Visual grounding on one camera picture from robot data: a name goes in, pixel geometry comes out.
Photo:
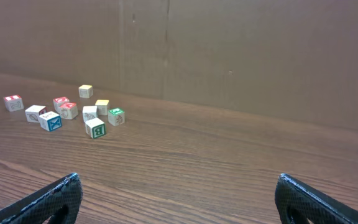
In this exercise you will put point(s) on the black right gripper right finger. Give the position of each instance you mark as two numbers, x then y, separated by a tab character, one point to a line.
298	202

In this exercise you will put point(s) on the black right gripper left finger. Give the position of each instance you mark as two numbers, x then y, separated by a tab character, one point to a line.
58	202

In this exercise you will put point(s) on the green B letter block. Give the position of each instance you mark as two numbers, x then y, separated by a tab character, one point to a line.
95	128

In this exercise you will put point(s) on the green F letter block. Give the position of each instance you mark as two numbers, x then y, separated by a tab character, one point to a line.
116	116

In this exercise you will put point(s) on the blue X letter block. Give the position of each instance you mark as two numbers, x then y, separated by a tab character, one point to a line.
50	121

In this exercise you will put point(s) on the red M letter block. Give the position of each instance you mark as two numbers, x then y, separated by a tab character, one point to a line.
68	110

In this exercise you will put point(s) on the wooden block red side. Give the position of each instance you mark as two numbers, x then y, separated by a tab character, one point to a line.
33	113

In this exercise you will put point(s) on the wooden number 3 block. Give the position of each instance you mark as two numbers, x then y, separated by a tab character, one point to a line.
90	112

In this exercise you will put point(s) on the red G letter block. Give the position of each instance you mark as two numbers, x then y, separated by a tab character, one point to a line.
57	102

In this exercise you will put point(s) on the yellow G letter block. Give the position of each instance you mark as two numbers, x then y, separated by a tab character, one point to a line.
102	107

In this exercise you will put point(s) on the red I letter block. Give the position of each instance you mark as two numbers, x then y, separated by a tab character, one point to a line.
13	103

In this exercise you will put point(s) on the far yellow letter block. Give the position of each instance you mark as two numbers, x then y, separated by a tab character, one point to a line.
85	91

